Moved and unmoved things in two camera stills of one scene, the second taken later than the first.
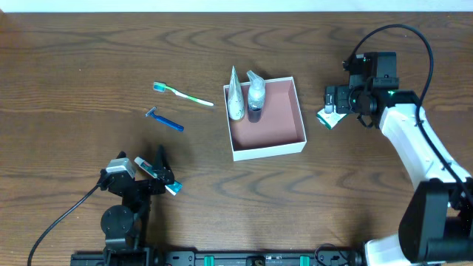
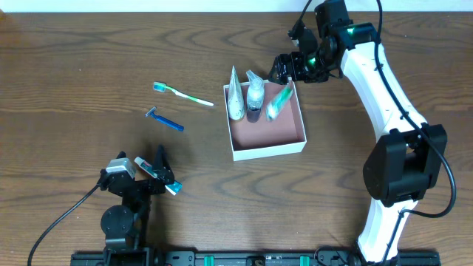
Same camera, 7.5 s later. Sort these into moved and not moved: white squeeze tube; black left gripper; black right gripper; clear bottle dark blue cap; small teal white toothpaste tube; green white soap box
Moved: black right gripper; green white soap box
Not moved: small teal white toothpaste tube; black left gripper; white squeeze tube; clear bottle dark blue cap
